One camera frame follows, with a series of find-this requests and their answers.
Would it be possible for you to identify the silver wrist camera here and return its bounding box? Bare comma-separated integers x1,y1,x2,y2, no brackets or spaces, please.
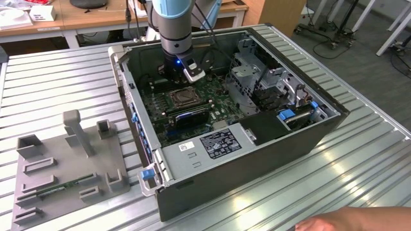
179,57,207,84

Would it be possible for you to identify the dark grey oval object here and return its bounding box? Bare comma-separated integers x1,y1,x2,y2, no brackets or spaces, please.
69,0,108,9

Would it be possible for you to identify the grey power supply unit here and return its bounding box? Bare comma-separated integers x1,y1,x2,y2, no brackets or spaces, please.
159,123,257,181

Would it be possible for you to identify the black PC case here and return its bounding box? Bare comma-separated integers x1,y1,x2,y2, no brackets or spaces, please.
107,24,351,222

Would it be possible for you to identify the wooden desk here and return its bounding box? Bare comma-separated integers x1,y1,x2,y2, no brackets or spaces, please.
0,0,249,49

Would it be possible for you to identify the blue disk carrier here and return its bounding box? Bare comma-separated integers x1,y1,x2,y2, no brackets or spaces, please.
276,109,296,121

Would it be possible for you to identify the green RAM stick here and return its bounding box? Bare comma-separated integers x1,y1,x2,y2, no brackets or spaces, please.
35,177,93,197

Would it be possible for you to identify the CPU socket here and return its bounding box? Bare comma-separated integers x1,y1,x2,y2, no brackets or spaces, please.
168,86,201,108

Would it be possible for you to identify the black wire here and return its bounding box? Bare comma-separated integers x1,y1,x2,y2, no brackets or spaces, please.
295,83,315,106

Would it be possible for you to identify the white cardboard box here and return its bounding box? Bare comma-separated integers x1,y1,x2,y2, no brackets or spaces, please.
28,5,57,22

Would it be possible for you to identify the grey metal drive cage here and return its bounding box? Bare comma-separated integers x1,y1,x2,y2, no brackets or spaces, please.
224,36,291,116

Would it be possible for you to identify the wooden cabinet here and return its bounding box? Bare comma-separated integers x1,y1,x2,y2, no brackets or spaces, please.
257,0,308,38

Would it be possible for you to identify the silver square CPU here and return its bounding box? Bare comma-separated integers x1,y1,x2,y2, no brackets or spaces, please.
175,90,196,104

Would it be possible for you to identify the red white plastic bag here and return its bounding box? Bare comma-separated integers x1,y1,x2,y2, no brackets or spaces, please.
19,0,55,7

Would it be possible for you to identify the white table frame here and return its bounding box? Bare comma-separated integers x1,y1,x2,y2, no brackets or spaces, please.
351,0,411,57

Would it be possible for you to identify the black fan expansion card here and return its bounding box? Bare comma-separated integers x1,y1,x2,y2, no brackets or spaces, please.
164,105,212,129

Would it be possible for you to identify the white foam tray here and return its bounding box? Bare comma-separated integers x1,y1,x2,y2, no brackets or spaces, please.
0,6,33,31

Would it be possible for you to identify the green motherboard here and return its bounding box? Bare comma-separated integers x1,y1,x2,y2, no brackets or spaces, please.
140,72,248,148

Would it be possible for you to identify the grey parts rack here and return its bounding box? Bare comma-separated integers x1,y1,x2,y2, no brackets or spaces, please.
11,109,131,226

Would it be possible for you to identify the black wheeled stand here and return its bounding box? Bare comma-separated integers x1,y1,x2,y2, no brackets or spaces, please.
293,0,361,50

